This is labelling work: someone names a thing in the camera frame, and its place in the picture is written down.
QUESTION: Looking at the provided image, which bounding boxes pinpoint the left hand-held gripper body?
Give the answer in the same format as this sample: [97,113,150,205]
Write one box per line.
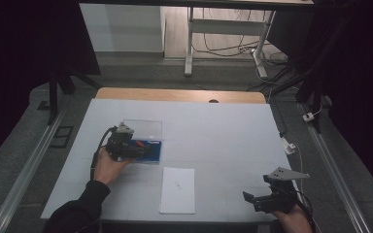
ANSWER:
[105,120,136,162]

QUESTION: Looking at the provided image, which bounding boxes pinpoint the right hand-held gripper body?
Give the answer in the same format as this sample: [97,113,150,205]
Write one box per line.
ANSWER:
[253,166,311,215]

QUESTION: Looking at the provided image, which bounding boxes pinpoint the blue case with clear lid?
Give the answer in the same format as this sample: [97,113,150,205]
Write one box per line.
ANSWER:
[119,118,163,165]

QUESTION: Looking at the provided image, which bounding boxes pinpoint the white paper sheet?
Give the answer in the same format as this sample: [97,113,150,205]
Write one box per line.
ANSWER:
[158,166,196,216]

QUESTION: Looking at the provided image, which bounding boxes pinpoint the person's left hand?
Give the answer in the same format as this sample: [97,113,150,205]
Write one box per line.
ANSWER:
[92,146,134,186]

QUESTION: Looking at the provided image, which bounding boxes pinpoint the person's right hand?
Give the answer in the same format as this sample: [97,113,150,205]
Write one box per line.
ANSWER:
[271,203,314,233]

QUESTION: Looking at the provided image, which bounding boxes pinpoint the white power adapter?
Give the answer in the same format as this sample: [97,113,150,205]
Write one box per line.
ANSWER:
[282,137,297,156]

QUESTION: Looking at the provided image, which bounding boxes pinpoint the white table cover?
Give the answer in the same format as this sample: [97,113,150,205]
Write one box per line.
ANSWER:
[40,98,291,224]

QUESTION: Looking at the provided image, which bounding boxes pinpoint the black metal stand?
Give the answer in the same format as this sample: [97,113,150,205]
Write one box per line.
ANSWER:
[270,13,354,134]
[46,62,104,126]

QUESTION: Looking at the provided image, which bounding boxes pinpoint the dark curtain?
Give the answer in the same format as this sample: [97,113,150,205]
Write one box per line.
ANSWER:
[0,0,103,169]
[266,0,373,203]

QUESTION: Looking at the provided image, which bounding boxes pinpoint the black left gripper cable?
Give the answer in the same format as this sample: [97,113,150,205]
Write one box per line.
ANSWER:
[89,125,119,182]

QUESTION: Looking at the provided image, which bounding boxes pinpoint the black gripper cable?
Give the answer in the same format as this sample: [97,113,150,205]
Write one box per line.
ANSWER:
[89,125,119,182]
[294,195,317,233]

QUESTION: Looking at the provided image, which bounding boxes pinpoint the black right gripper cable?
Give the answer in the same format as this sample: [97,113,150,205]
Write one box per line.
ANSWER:
[294,195,317,233]

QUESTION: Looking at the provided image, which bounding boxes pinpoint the thin white cable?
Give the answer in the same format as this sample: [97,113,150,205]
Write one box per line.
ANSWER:
[291,142,306,195]

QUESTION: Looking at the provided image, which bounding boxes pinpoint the aluminium rail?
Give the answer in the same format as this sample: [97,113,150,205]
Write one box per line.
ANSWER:
[0,106,68,233]
[298,102,373,233]

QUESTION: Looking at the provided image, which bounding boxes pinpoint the black rectangular floor frame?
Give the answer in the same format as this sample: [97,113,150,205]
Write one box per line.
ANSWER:
[49,125,75,150]

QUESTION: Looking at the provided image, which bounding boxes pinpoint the bundle of floor cables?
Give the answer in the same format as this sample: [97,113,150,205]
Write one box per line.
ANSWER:
[192,8,290,67]

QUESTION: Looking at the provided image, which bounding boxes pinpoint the white desk frame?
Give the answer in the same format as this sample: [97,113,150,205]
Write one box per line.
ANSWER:
[184,0,315,80]

